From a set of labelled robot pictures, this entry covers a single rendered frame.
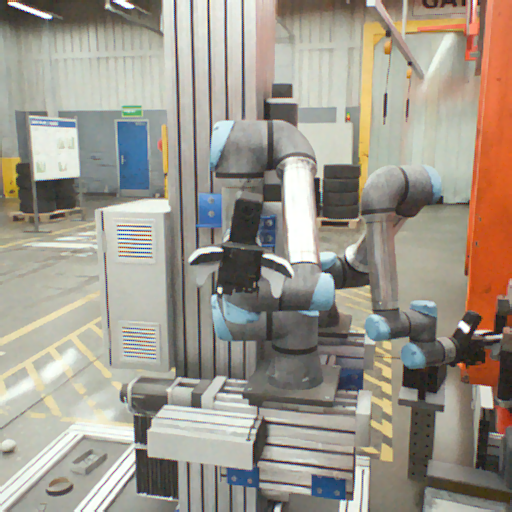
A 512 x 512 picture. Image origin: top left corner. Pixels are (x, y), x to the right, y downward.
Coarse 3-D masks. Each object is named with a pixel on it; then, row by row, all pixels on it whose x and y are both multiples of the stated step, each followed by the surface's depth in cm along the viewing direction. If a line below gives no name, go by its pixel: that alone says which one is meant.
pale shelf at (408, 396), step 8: (400, 392) 221; (408, 392) 221; (416, 392) 221; (440, 392) 221; (400, 400) 216; (408, 400) 215; (416, 400) 214; (432, 400) 214; (440, 400) 214; (424, 408) 213; (432, 408) 212; (440, 408) 211
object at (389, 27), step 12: (372, 0) 536; (372, 12) 566; (384, 12) 592; (384, 24) 622; (396, 36) 694; (420, 36) 999; (384, 48) 656; (408, 48) 820; (408, 60) 881; (408, 72) 892; (420, 72) 1039; (408, 84) 905; (384, 96) 674; (384, 108) 676; (384, 120) 680
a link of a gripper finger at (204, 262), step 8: (208, 248) 86; (216, 248) 87; (192, 256) 81; (200, 256) 82; (208, 256) 84; (216, 256) 85; (192, 264) 80; (200, 264) 84; (208, 264) 86; (216, 264) 88; (200, 272) 85; (208, 272) 87; (200, 280) 85
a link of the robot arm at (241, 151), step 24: (216, 144) 126; (240, 144) 126; (264, 144) 126; (216, 168) 130; (240, 168) 127; (264, 168) 130; (216, 312) 135; (264, 312) 135; (240, 336) 136; (264, 336) 136
